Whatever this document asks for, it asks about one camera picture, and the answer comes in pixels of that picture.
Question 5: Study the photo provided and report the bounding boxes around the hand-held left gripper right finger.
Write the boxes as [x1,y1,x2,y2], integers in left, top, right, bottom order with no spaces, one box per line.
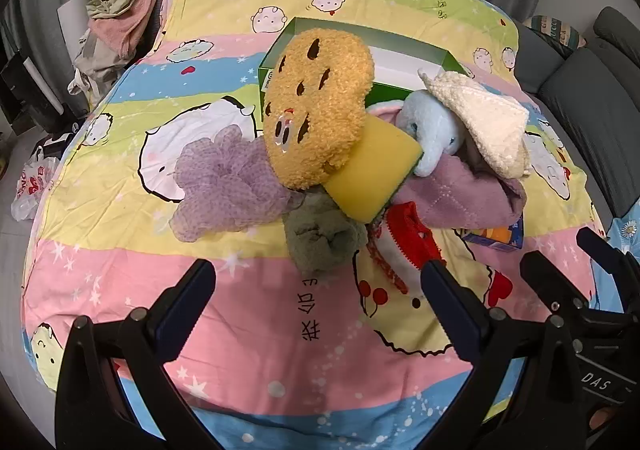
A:
[422,258,582,450]

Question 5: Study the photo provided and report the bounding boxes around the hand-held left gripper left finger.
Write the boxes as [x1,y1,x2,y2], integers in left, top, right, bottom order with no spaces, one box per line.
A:
[54,258,223,450]

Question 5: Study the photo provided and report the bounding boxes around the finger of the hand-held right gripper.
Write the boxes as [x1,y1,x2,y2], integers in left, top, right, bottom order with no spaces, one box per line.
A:
[520,251,591,315]
[576,226,640,311]

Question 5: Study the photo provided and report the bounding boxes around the blue and orange tissue packet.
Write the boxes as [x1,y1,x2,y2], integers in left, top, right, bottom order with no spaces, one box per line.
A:
[460,215,526,253]

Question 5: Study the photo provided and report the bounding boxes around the red and white plush cloth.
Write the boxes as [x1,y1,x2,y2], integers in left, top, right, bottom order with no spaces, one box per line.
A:
[366,202,443,293]

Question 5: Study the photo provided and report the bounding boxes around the purple towel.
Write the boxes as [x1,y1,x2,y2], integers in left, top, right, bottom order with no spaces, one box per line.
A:
[395,150,528,231]

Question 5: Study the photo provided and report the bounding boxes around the purple mesh bath pouf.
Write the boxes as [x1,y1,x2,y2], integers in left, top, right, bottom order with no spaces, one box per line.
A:
[170,125,306,243]

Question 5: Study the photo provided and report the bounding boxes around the green fuzzy cloth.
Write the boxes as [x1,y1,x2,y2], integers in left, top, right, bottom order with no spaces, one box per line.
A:
[282,192,368,275]

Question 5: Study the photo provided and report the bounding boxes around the yellow sponge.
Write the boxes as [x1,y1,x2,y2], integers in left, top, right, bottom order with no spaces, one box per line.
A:
[322,117,423,224]

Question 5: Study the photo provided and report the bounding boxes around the cream fleece cloth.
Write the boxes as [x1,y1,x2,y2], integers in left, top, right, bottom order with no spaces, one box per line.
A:
[417,70,531,179]

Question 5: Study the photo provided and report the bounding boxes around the blue elephant plush toy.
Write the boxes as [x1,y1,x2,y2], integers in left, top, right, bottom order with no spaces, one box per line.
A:
[367,92,468,178]

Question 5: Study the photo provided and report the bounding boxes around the brown cookie plush pillow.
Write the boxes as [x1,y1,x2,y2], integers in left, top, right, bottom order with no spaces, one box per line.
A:
[261,28,376,191]

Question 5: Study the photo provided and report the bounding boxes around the green cardboard box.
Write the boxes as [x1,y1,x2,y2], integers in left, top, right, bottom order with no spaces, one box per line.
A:
[258,17,468,123]

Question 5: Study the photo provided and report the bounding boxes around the blue floral cloth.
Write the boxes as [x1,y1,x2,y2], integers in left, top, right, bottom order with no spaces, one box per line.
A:
[606,216,640,245]

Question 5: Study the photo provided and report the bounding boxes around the cartoon printed striped blanket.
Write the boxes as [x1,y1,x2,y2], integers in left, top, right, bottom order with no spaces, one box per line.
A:
[20,0,603,450]

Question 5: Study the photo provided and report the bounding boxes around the grey sofa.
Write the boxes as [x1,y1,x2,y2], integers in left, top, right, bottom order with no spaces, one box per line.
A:
[515,7,640,231]

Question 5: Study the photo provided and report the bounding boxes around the white plastic bag red print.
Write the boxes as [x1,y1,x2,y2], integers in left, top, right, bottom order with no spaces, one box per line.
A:
[12,145,63,223]

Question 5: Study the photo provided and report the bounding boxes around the patterned cushion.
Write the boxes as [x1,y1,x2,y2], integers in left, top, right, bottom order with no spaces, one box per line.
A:
[525,14,581,53]

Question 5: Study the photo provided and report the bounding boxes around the grey and white clothes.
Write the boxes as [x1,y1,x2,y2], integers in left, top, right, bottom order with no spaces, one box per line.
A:
[67,27,132,96]

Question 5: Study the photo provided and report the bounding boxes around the black furniture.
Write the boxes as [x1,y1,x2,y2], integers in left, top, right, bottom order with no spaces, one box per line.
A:
[0,52,68,133]

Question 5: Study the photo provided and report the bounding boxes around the pile of clothes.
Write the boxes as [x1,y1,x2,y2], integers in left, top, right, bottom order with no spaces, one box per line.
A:
[90,0,168,55]

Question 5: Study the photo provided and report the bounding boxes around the white board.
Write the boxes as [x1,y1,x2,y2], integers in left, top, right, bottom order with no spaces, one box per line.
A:
[57,0,92,50]

